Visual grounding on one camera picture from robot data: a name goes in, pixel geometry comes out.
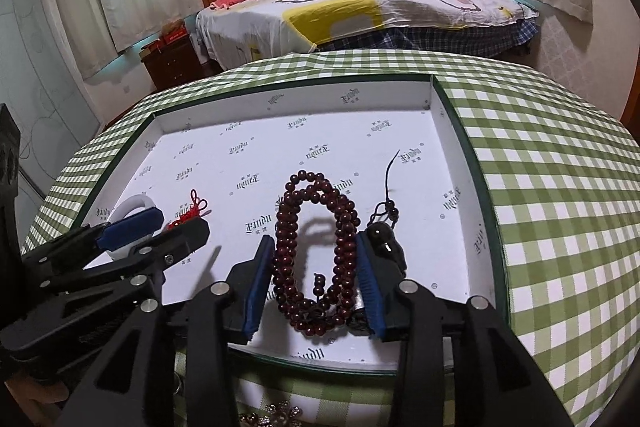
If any green box with white lining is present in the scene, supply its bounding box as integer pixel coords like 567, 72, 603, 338
72, 74, 512, 376

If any silver rhinestone brooch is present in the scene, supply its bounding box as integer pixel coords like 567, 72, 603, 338
237, 399, 306, 427

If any frosted glass door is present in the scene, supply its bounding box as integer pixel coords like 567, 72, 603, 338
0, 0, 103, 202

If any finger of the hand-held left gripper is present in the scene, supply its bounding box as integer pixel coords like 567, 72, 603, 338
0, 218, 211, 354
20, 207, 166, 281

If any black pendant with cord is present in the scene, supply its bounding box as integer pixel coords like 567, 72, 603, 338
364, 149, 407, 280

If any green checked tablecloth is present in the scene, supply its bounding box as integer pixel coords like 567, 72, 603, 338
20, 48, 640, 427

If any red box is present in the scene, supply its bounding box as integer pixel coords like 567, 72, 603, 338
159, 32, 190, 50

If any blue plaid bed sheet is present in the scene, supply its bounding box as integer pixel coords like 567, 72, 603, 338
320, 19, 542, 58

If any wooden nightstand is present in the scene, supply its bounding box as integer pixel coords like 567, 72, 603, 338
139, 39, 203, 90

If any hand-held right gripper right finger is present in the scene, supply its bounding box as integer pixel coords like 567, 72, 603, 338
354, 231, 574, 427

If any patterned bedspread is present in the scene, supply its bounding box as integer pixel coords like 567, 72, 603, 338
196, 0, 541, 68

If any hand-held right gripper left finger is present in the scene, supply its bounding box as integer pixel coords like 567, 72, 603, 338
55, 237, 277, 427

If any white bangle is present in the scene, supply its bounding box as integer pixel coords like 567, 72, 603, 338
107, 194, 161, 260

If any wooden door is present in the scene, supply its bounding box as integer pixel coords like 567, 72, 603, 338
622, 82, 640, 128

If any gold ornament with red knots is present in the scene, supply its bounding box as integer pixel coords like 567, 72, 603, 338
167, 189, 208, 233

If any dark red bead bracelet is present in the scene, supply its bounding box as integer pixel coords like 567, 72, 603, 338
272, 171, 361, 337

